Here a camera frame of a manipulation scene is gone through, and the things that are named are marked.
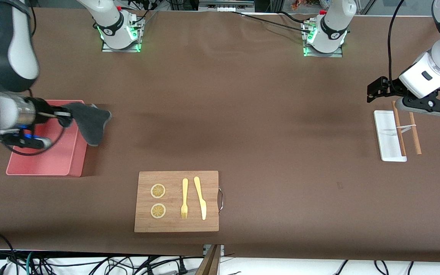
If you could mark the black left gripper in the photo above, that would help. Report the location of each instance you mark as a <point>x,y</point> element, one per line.
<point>392,87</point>

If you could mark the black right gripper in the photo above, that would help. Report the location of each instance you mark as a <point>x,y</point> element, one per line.
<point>39,110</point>

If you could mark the grey and pink cloth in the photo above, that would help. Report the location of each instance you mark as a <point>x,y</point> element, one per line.
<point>90,122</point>

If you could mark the white rectangular tray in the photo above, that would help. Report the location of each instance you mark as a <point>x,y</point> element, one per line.
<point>386,133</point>

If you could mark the pink plastic bin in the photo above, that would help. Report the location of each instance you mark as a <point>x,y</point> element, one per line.
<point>52,162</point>

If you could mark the lemon slice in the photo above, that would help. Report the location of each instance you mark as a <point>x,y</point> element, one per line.
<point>158,191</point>
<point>158,211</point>

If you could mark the yellow plastic fork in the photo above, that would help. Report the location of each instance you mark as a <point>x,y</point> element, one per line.
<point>185,191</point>

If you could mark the wooden cutting board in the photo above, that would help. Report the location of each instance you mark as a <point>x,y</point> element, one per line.
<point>176,225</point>

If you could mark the yellow plastic knife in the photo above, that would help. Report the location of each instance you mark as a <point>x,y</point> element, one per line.
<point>201,198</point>

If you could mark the grey equipment box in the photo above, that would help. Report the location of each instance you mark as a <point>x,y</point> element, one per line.
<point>225,5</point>

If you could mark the black power plug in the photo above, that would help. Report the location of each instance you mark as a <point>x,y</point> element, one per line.
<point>182,267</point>

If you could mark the brown wooden beam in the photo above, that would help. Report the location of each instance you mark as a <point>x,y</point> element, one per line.
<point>210,263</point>

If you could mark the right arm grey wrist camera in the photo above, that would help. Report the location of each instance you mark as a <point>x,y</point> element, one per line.
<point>33,143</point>

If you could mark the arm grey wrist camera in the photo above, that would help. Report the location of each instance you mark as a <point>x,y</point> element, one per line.
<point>430,105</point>
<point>33,143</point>

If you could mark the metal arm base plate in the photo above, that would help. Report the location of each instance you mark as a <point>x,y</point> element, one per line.
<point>120,50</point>
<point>334,54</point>

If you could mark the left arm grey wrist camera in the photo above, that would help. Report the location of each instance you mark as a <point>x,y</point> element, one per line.
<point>430,105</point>

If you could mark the small metal bracket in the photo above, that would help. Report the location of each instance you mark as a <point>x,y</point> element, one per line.
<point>222,250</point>

